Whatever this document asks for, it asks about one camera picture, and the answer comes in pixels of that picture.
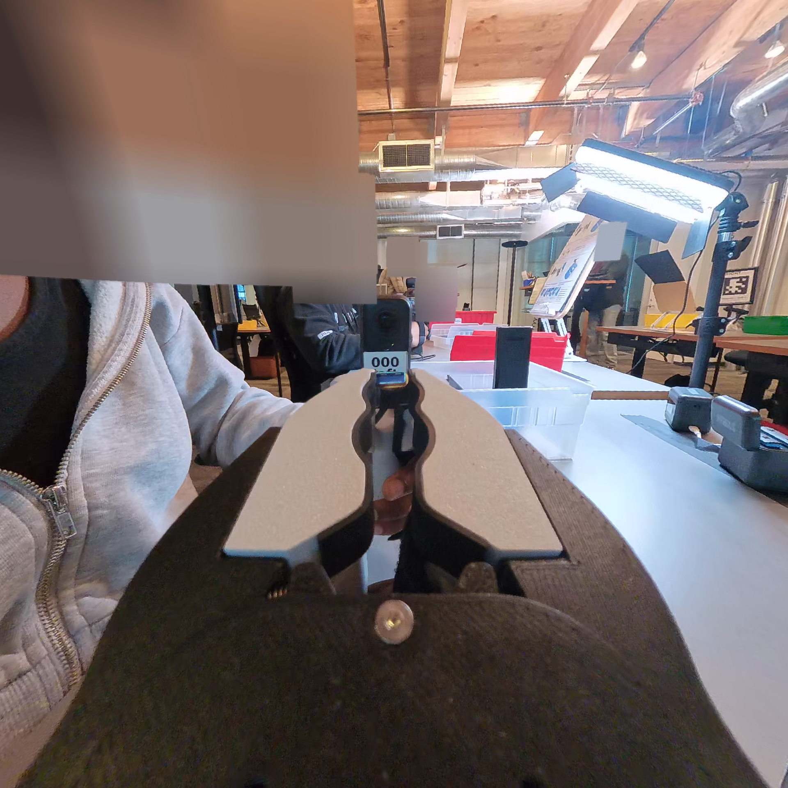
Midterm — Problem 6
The instruction sign on white stand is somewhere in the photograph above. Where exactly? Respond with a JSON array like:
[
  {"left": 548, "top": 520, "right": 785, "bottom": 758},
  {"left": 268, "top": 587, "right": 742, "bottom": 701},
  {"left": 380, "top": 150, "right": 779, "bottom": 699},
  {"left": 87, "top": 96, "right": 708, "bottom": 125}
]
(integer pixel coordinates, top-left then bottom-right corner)
[{"left": 528, "top": 214, "right": 603, "bottom": 338}]

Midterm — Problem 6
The white plastic bin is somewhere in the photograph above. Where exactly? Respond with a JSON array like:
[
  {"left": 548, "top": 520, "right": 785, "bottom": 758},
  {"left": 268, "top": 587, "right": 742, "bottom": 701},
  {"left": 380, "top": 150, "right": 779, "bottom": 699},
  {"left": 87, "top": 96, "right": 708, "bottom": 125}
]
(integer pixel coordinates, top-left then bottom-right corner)
[{"left": 428, "top": 321, "right": 493, "bottom": 350}]

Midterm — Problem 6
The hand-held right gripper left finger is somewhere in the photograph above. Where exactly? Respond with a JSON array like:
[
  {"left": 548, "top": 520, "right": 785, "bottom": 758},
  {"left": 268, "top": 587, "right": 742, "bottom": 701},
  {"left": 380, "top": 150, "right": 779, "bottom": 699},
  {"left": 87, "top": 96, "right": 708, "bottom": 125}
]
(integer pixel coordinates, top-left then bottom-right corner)
[{"left": 222, "top": 368, "right": 376, "bottom": 577}]

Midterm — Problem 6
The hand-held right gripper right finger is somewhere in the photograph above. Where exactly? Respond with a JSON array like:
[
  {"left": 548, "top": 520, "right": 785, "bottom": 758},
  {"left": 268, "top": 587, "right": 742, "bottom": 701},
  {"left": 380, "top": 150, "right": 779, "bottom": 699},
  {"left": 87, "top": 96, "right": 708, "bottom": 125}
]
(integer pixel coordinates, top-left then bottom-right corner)
[{"left": 409, "top": 368, "right": 564, "bottom": 577}]

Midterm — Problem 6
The led light panel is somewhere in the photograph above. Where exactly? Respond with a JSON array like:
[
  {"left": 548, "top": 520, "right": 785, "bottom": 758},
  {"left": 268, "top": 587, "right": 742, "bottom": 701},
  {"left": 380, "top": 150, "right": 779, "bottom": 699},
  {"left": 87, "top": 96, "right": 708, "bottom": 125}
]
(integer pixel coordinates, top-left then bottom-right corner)
[{"left": 541, "top": 138, "right": 738, "bottom": 259}]

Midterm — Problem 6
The person's left hand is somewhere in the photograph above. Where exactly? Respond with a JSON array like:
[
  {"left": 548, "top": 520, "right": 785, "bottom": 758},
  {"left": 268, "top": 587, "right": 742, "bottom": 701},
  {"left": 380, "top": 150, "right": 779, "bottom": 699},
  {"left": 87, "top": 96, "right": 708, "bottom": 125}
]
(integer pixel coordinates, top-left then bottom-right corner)
[{"left": 372, "top": 463, "right": 415, "bottom": 536}]

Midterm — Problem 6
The black usb hub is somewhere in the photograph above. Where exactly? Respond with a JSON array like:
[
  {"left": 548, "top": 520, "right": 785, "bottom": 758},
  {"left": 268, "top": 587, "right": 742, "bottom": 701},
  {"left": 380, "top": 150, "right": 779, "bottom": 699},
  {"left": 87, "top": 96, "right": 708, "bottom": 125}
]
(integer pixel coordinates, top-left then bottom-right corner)
[{"left": 494, "top": 326, "right": 534, "bottom": 390}]

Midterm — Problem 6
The silver air duct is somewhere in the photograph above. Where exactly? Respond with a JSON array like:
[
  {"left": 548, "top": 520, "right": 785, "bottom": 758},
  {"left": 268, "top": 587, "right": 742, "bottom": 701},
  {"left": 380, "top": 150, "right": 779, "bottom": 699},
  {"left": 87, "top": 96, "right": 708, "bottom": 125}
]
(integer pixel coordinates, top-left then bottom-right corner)
[{"left": 702, "top": 58, "right": 788, "bottom": 155}]

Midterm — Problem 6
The ceiling air vent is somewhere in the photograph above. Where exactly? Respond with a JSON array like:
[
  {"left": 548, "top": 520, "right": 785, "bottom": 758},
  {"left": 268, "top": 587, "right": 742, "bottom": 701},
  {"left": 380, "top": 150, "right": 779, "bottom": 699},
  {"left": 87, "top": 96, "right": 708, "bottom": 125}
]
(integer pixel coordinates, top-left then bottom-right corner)
[{"left": 377, "top": 140, "right": 437, "bottom": 173}]

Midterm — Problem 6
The printed marker board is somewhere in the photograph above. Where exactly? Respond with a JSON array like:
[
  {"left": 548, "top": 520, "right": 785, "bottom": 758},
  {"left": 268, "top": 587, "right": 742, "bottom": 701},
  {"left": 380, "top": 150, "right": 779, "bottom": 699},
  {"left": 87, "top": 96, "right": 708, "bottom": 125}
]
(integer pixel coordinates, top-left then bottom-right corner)
[{"left": 720, "top": 268, "right": 759, "bottom": 305}]

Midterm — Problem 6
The clear plastic bin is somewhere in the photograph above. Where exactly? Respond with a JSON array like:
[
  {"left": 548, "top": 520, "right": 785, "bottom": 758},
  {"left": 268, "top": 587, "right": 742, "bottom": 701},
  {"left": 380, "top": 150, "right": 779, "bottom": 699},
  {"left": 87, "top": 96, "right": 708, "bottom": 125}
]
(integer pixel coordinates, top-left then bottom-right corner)
[{"left": 411, "top": 360, "right": 597, "bottom": 461}]

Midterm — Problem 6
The grey battery charger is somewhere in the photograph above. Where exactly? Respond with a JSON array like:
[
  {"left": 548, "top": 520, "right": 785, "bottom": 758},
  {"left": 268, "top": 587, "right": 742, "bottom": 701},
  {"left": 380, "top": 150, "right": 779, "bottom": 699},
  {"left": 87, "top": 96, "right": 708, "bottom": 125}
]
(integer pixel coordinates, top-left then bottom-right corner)
[
  {"left": 711, "top": 395, "right": 788, "bottom": 493},
  {"left": 665, "top": 387, "right": 715, "bottom": 433}
]

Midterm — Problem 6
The wooden desk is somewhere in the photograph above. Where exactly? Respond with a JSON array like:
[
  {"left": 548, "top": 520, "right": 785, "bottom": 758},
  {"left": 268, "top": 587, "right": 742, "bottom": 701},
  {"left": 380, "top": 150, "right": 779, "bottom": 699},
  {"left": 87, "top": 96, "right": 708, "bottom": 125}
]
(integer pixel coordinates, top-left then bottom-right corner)
[{"left": 596, "top": 325, "right": 788, "bottom": 395}]

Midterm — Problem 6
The person's torso in grey hoodie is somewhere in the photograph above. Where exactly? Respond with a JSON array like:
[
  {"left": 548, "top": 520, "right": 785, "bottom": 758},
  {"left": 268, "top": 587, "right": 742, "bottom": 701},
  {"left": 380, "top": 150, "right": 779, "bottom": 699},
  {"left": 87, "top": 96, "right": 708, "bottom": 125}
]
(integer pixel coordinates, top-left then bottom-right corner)
[{"left": 0, "top": 276, "right": 247, "bottom": 788}]

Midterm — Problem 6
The black light stand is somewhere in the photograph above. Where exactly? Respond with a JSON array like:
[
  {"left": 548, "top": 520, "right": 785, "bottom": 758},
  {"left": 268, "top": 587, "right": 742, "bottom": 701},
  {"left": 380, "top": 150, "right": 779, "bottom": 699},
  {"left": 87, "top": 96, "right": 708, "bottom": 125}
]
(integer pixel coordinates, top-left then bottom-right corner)
[{"left": 688, "top": 192, "right": 761, "bottom": 390}]

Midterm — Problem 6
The person's left forearm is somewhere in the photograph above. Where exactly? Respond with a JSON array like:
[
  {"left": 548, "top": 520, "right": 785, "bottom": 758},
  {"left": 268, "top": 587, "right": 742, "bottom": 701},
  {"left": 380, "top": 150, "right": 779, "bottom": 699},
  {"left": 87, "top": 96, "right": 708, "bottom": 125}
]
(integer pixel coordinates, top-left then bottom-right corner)
[{"left": 185, "top": 363, "right": 309, "bottom": 475}]

